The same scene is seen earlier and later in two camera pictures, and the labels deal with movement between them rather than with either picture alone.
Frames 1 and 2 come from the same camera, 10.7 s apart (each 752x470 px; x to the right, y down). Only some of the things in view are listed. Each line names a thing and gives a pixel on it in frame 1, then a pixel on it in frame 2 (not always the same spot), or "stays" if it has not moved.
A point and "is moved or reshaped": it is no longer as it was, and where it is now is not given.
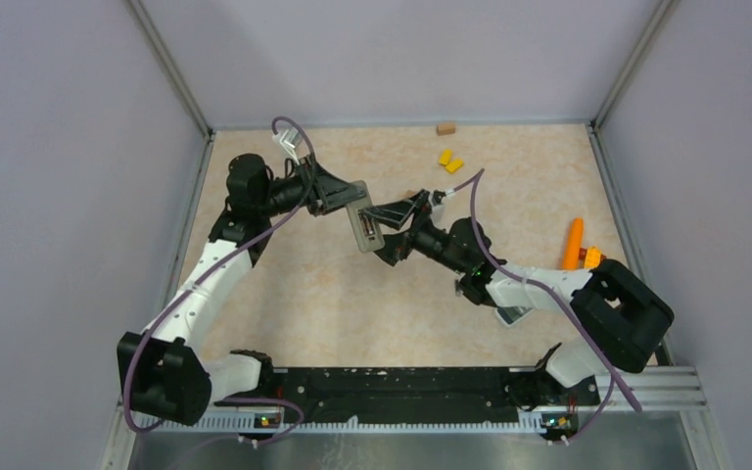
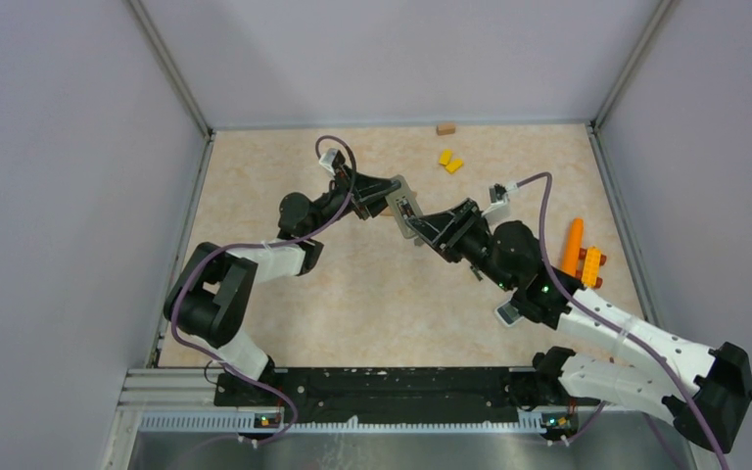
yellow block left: (446, 156) stays
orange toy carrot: (574, 245) stays
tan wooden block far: (444, 129) stays
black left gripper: (325, 192) → (368, 192)
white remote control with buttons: (513, 315) stays
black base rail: (399, 395) stays
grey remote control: (365, 228) is moved or reshaped
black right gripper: (398, 246) → (444, 230)
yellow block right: (454, 165) stays
